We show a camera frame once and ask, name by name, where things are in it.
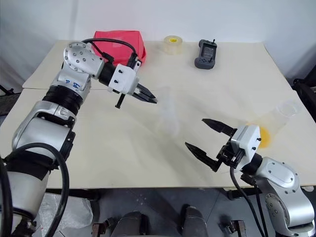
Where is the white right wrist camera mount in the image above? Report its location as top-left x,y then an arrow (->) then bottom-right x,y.
229,124 -> 262,171

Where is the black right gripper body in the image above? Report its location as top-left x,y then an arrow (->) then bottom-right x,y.
216,144 -> 244,173

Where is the thin black left wrist cable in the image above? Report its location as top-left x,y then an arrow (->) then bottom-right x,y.
81,38 -> 139,69

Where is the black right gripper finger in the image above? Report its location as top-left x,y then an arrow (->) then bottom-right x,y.
185,142 -> 223,172
201,118 -> 237,137

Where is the clear plastic cup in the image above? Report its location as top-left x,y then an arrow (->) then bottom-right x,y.
246,98 -> 303,150

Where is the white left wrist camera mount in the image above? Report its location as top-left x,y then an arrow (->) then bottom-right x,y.
108,63 -> 139,95

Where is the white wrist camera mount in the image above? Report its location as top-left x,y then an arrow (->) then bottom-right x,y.
229,124 -> 262,171
108,63 -> 139,95

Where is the dark rounded shape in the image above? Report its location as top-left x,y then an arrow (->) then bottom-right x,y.
116,211 -> 150,237
181,205 -> 209,237

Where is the black metal frame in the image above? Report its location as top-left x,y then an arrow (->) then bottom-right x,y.
292,78 -> 316,117
0,83 -> 22,117

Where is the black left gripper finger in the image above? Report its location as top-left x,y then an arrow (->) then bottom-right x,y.
134,92 -> 158,104
136,83 -> 157,99

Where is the clear yellow tape roll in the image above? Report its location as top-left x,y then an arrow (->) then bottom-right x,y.
162,35 -> 184,56

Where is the red cloth bag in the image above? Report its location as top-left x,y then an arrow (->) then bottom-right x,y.
92,30 -> 149,67

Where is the grey handheld controller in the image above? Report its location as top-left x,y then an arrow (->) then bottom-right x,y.
194,39 -> 218,71

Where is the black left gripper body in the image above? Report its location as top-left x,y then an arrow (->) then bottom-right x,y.
115,54 -> 142,110

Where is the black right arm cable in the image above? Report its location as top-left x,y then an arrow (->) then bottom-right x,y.
255,185 -> 269,237
229,166 -> 262,237

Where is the orange liquid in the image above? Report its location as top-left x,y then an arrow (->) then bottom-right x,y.
249,122 -> 273,150

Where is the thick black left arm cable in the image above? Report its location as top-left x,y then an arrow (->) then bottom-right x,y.
0,143 -> 70,237

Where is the clear plastic bag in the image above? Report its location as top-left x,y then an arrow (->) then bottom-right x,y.
37,192 -> 93,234

